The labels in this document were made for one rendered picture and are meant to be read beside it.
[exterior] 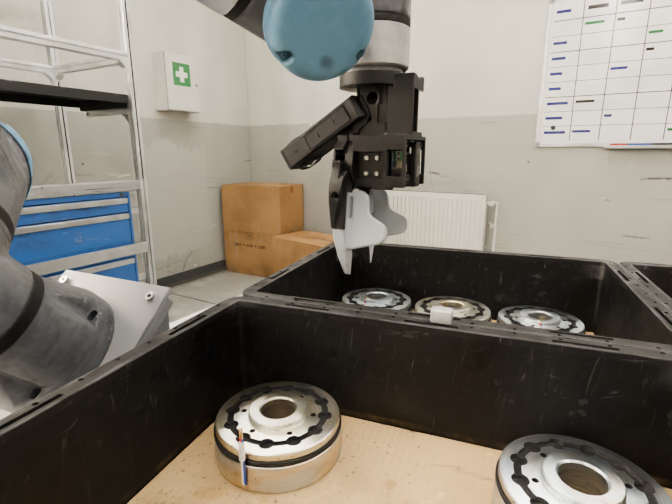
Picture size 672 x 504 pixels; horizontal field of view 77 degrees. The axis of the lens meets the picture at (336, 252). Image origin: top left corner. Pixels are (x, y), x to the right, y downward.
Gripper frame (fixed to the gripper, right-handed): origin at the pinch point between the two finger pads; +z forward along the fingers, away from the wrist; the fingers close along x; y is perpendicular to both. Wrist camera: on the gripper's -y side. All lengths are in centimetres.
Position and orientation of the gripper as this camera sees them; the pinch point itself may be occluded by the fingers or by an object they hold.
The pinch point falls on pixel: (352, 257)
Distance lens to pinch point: 50.5
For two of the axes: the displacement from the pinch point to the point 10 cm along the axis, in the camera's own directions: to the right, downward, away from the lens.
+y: 8.9, 1.0, -4.4
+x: 4.6, -2.0, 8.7
